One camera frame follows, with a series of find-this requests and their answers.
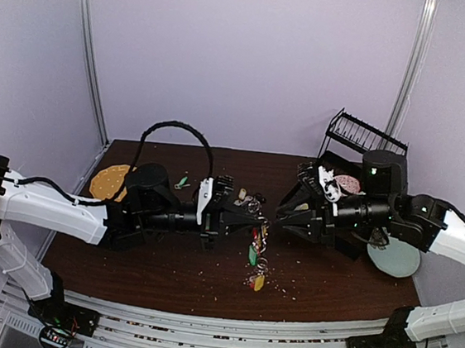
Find metal keyring with red handle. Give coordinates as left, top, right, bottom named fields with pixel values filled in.
left=248, top=202, right=269, bottom=287

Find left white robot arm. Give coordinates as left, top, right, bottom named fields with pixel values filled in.
left=0, top=155, right=268, bottom=339

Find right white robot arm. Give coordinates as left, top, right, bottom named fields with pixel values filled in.
left=276, top=150, right=465, bottom=348

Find keys with yellow tag cluster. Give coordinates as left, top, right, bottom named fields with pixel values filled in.
left=233, top=188, right=266, bottom=207

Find key with dark green tag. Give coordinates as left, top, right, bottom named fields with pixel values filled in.
left=174, top=176, right=190, bottom=190

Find pink patterned bowl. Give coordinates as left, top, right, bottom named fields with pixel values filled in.
left=335, top=174, right=361, bottom=195

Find pale green plate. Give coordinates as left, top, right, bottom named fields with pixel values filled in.
left=367, top=236, right=421, bottom=279

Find black dish rack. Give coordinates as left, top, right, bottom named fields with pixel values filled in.
left=278, top=102, right=413, bottom=226

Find yellow dotted plate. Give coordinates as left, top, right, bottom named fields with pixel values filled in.
left=89, top=164, right=130, bottom=201

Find red tag on ring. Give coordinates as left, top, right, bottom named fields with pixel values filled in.
left=252, top=228, right=260, bottom=245

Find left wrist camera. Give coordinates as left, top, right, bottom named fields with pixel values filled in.
left=196, top=174, right=234, bottom=226

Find green tag on ring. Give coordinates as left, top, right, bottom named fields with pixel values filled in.
left=248, top=245, right=259, bottom=267

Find yellow tag on ring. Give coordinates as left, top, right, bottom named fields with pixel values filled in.
left=250, top=274, right=265, bottom=292

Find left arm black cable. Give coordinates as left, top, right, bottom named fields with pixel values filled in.
left=0, top=102, right=218, bottom=222

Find right aluminium frame post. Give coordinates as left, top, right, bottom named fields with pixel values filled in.
left=384, top=0, right=439, bottom=139

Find aluminium frame post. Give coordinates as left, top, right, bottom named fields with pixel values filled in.
left=55, top=0, right=124, bottom=148
left=384, top=0, right=439, bottom=139

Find left aluminium frame post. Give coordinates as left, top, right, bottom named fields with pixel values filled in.
left=55, top=0, right=124, bottom=148

